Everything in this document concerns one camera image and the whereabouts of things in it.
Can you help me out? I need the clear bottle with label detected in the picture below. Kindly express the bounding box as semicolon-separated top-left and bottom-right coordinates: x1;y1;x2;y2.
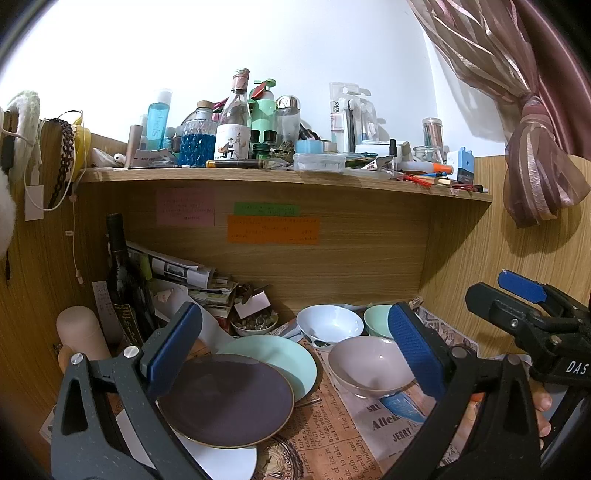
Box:
213;68;252;160

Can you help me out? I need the white bowl with dark spots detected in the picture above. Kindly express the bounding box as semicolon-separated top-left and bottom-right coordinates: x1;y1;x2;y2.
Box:
295;305;365;349

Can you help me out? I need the white charging cable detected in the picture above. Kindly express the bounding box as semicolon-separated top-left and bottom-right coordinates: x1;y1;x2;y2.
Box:
0;109;86;286

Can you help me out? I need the mint green bowl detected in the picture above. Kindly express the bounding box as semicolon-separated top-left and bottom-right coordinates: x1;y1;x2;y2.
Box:
363;305;393;339

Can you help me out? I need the green sticky note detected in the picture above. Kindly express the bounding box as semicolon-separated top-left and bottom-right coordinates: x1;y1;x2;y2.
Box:
233;202;301;217

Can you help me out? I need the vintage newspaper print mat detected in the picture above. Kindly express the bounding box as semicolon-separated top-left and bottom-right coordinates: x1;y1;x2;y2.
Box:
253;340;383;480

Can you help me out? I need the wooden shelf board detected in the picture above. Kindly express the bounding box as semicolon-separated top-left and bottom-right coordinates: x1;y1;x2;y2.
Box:
82;168;493;203

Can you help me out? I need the blue pencil sharpener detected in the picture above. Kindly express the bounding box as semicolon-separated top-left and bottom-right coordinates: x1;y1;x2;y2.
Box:
447;147;475;184

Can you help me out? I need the orange sticky note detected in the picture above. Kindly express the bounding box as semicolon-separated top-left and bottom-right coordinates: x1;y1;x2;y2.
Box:
226;215;320;245

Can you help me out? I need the white folded card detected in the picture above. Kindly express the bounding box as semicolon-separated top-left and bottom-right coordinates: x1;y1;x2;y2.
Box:
233;291;270;319

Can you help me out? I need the dark purple plate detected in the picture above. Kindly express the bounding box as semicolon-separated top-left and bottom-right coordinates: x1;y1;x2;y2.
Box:
157;354;294;449

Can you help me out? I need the mint green plate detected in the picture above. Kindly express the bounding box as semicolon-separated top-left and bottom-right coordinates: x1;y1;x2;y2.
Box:
218;335;318;401

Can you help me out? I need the clear plastic box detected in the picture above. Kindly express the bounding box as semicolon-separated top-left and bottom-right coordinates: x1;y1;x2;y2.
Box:
294;153;346;174

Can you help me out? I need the light blue toner bottle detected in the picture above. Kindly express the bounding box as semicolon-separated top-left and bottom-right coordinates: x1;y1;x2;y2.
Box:
146;91;171;150

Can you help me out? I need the right hand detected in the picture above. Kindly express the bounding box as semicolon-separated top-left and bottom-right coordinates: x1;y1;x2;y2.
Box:
453;379;553;451

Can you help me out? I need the toothbrush blister pack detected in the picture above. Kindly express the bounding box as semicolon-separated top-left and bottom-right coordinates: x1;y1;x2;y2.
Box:
329;82;372;154

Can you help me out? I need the pink mug with handle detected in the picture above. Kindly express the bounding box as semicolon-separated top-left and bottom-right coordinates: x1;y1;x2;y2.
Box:
56;306;111;372

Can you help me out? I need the jar of sticks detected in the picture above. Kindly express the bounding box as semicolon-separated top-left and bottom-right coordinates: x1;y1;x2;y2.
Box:
422;117;444;150

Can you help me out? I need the blue liquid glass bottle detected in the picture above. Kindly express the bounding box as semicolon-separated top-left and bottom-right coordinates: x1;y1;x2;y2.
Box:
178;100;217;168

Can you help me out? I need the dark wine bottle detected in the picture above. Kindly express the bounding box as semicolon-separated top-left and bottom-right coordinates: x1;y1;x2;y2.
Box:
106;213;158;347

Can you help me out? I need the green spray bottle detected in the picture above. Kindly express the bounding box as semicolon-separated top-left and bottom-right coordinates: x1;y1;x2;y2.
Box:
249;78;277;159

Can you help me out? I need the white paper sheet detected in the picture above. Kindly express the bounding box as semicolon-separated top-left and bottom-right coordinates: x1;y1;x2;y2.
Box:
149;279;235;353

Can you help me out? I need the pink striped curtain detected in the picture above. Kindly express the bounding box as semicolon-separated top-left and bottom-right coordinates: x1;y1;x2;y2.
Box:
411;1;590;228

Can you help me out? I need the pinkish grey bowl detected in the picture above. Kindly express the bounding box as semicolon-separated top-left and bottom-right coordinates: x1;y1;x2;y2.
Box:
328;336;415;398

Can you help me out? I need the small bowl of trinkets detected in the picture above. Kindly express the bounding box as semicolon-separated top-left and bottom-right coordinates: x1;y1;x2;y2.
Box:
230;310;279;337

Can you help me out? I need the silver cap glass jar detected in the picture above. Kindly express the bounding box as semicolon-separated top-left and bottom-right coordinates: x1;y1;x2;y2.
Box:
274;95;301;147

